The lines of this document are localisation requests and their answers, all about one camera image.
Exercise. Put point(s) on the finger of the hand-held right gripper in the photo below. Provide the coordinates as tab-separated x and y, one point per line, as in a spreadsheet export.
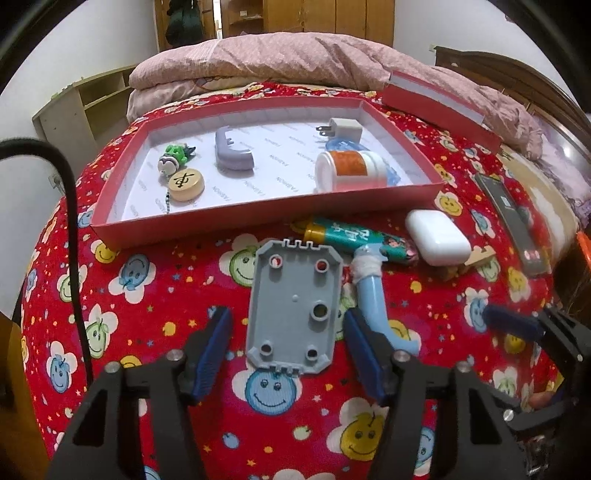
531	410
508	320

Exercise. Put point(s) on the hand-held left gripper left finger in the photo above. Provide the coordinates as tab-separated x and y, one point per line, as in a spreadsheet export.
212	355

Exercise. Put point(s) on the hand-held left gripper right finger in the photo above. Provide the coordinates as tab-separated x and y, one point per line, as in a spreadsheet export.
364	360

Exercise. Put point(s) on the light blue plastic pipe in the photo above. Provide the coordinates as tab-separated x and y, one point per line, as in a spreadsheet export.
371	295

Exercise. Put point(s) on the small wooden block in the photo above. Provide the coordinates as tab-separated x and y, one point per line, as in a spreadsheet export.
480	256

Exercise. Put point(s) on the grey plastic plate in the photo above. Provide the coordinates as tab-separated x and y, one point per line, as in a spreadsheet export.
291	295

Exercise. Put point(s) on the white earbuds case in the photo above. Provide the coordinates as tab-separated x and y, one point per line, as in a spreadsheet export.
438	235

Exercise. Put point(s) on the teal printed tube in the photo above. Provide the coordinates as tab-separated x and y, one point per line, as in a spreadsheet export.
355	235

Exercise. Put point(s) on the round wooden chess piece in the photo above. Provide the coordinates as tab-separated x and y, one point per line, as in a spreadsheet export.
184	184

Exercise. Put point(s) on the white bottle orange label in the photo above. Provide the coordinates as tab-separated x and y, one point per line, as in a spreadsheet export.
351	168

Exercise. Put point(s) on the red cardboard box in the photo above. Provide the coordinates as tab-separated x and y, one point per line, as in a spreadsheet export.
277	152

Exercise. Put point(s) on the white charger plug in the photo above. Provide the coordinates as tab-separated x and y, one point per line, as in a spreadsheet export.
346	130

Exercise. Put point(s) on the red smiley flower blanket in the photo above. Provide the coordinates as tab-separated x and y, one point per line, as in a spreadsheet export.
184	286

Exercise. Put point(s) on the dark remote control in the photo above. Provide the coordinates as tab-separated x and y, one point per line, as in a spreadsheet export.
508	217

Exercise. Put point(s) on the orange object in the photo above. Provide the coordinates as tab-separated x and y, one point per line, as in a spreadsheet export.
585	247

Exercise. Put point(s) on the tan bed sheet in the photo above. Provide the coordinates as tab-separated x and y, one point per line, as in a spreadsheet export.
540	194

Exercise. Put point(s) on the brown wooden cabinet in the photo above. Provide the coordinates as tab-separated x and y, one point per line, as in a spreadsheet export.
9	360

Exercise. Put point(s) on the red box lid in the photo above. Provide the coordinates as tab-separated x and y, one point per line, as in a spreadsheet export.
429	104

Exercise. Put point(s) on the dark wooden headboard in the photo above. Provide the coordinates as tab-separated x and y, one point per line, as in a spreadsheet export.
508	69

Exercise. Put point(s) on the beige shelf unit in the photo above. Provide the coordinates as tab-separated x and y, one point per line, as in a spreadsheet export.
60	120

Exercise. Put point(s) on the pink quilt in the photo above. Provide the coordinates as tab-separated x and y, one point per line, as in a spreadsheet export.
277	60

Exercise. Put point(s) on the dark hanging coat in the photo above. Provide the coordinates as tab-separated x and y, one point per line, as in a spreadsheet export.
182	27

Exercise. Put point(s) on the wooden wardrobe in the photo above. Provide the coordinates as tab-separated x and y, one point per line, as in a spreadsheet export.
323	18

